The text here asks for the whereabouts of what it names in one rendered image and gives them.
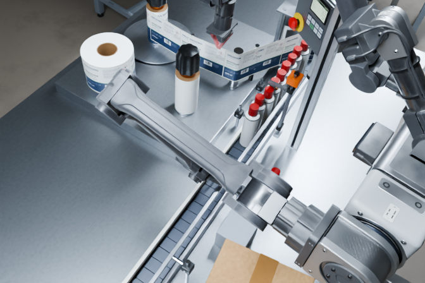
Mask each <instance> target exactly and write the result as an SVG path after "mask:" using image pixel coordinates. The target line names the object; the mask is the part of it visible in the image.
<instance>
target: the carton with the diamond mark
mask: <svg viewBox="0 0 425 283"><path fill-rule="evenodd" d="M314 281H315V278H313V277H311V276H309V275H306V274H304V273H302V272H299V271H298V270H295V269H293V268H291V267H288V266H286V265H284V264H282V263H280V262H279V261H278V260H275V259H273V258H271V257H269V256H266V255H264V254H262V253H261V254H260V253H258V252H256V251H253V250H251V249H249V248H246V247H244V246H242V245H240V244H238V243H236V242H233V241H231V240H229V239H225V241H224V243H223V246H222V248H221V250H220V252H219V255H218V257H217V259H216V261H215V263H214V265H213V267H212V270H211V272H210V274H209V277H208V278H207V280H206V283H314Z"/></svg>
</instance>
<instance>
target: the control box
mask: <svg viewBox="0 0 425 283"><path fill-rule="evenodd" d="M323 1H324V2H325V4H326V5H327V6H328V7H329V8H330V9H331V10H330V13H329V15H328V19H327V21H326V24H325V25H323V23H322V22H321V21H320V20H319V19H318V18H317V16H316V15H315V14H314V13H313V12H312V11H311V10H310V7H311V2H312V0H298V3H297V7H296V10H295V14H294V16H293V17H295V18H296V19H299V21H300V25H299V26H297V28H296V29H295V30H296V31H297V32H298V34H299V35H300V36H301V37H302V38H303V40H304V41H305V42H306V44H307V45H308V46H309V47H310V48H311V49H312V51H313V52H314V53H315V55H316V56H318V54H319V50H320V48H321V44H322V43H323V39H324V36H325V33H326V31H327V28H328V25H329V22H330V19H331V16H332V14H333V10H334V8H335V5H336V2H335V0H323ZM308 12H309V13H310V14H311V15H312V17H313V18H314V19H315V20H316V21H317V22H318V23H319V24H320V26H321V27H322V28H323V29H324V32H323V36H322V38H321V40H319V39H318V37H317V36H316V35H315V34H314V32H313V31H312V30H311V29H310V28H309V27H308V26H307V24H306V23H305V21H306V18H307V14H308ZM344 48H346V46H345V47H341V45H340V46H339V49H338V52H337V54H338V53H341V52H342V51H343V50H344Z"/></svg>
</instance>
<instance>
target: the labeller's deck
mask: <svg viewBox="0 0 425 283"><path fill-rule="evenodd" d="M166 4H167V5H168V19H171V20H175V21H177V22H179V23H181V24H182V25H184V26H185V27H187V28H188V30H189V31H190V33H191V34H192V33H193V34H194V37H197V38H198V39H201V40H204V41H206V42H208V43H211V44H214V45H215V43H214V41H213V38H212V37H211V35H209V34H208V33H206V28H207V27H208V26H209V25H210V24H211V23H212V22H213V21H214V16H215V10H213V9H211V8H208V7H207V6H204V5H202V4H199V3H197V2H195V1H193V0H167V3H166ZM143 19H147V10H145V11H144V12H143V13H142V14H141V15H139V16H138V17H137V18H136V19H134V20H133V21H132V22H130V23H129V24H128V25H127V26H126V27H124V28H123V29H122V30H120V31H119V32H118V34H120V35H123V34H124V33H125V31H126V30H127V28H128V27H129V26H131V25H132V24H134V23H136V22H138V21H140V20H143ZM233 19H234V18H233ZM234 20H235V19H234ZM237 21H238V20H237ZM232 30H233V35H232V36H231V37H230V38H229V39H228V40H227V42H226V43H225V44H224V46H223V47H222V48H223V49H226V50H228V51H231V52H233V51H234V48H236V47H240V48H242V49H243V53H245V52H248V51H251V50H252V49H254V47H255V45H256V44H259V45H260V47H261V46H264V45H266V44H270V43H272V42H273V40H274V36H272V35H270V34H268V33H265V32H263V31H260V30H258V29H256V28H254V27H252V26H249V25H247V24H245V23H242V22H241V21H238V25H236V26H235V27H234V28H233V29H232ZM274 68H275V67H273V68H269V69H267V70H264V71H261V72H258V73H256V74H254V76H253V80H252V81H249V76H248V77H246V78H244V79H241V80H239V81H238V83H239V86H238V88H230V87H229V86H228V82H229V80H228V79H226V78H223V77H222V76H219V75H216V74H214V73H212V72H210V71H207V70H205V69H202V68H199V71H200V77H199V94H198V104H197V106H198V107H197V111H196V112H195V113H194V114H192V115H189V116H184V115H181V114H179V113H177V112H176V110H175V71H176V61H174V62H171V63H166V64H151V63H145V62H142V61H139V60H137V59H135V72H136V75H137V76H138V77H139V78H140V79H141V80H142V81H143V82H144V83H145V84H146V85H147V86H148V87H149V88H150V89H149V91H148V92H147V93H146V95H147V96H148V97H149V98H150V99H152V100H153V101H154V102H156V103H157V104H159V105H160V106H161V107H162V108H164V109H165V110H167V111H168V112H169V113H170V114H172V115H174V117H176V118H177V119H179V120H180V121H181V122H183V123H184V124H186V125H187V126H188V127H189V128H191V129H192V130H194V131H195V132H196V133H198V134H199V135H200V136H201V137H203V138H204V139H206V140H207V141H208V142H210V143H211V144H213V145H214V144H215V143H216V141H217V140H218V138H219V137H220V136H221V135H222V134H223V132H224V131H225V129H226V128H227V127H228V126H229V125H230V123H231V122H232V121H233V120H234V118H235V116H234V113H235V111H236V109H237V108H238V107H239V105H242V108H243V107H244V106H245V104H246V103H247V102H248V101H249V99H250V98H251V97H252V96H253V95H254V93H255V92H256V91H257V90H256V85H257V83H258V82H259V81H260V80H261V78H264V79H263V82H264V80H265V79H266V78H267V77H268V76H269V74H270V73H271V72H272V70H273V69H274ZM54 84H55V86H56V90H57V92H59V93H61V94H63V95H64V96H66V97H68V98H69V99H71V100H73V101H75V102H76V103H78V104H80V105H82V106H84V107H85V108H87V109H88V110H90V111H92V112H94V113H96V114H97V115H99V116H101V117H103V118H104V119H106V120H108V121H110V122H111V123H113V124H115V125H117V124H116V123H115V122H114V121H112V120H111V119H110V118H108V117H107V116H106V115H104V114H103V113H102V112H101V111H99V110H98V109H97V108H95V106H96V105H97V104H98V103H99V101H98V100H97V99H96V97H97V96H98V95H99V94H100V93H99V92H96V91H94V90H93V89H91V88H90V87H89V86H88V84H87V81H86V77H85V72H84V68H83V63H82V62H80V63H79V64H77V65H76V66H75V67H74V68H73V69H71V70H70V71H69V72H67V74H65V75H64V76H62V77H61V78H60V79H59V80H58V81H56V82H55V83H54ZM117 126H118V127H120V128H122V129H123V130H125V131H127V132H129V133H131V134H132V135H134V136H136V137H137V138H139V139H141V140H143V141H144V142H146V143H148V144H150V145H152V146H153V147H155V148H157V149H158V150H160V151H162V152H164V153H165V154H167V155H169V156H170V157H172V158H174V159H175V158H176V155H175V154H174V153H173V152H171V151H170V150H169V149H167V148H166V147H165V146H164V145H163V144H162V143H160V142H159V141H158V140H157V139H155V138H154V137H153V136H152V135H151V134H149V133H148V132H147V131H146V130H145V129H143V128H142V127H141V126H140V125H138V124H137V123H136V122H134V121H132V120H130V119H125V121H124V122H123V123H122V125H121V126H119V125H117Z"/></svg>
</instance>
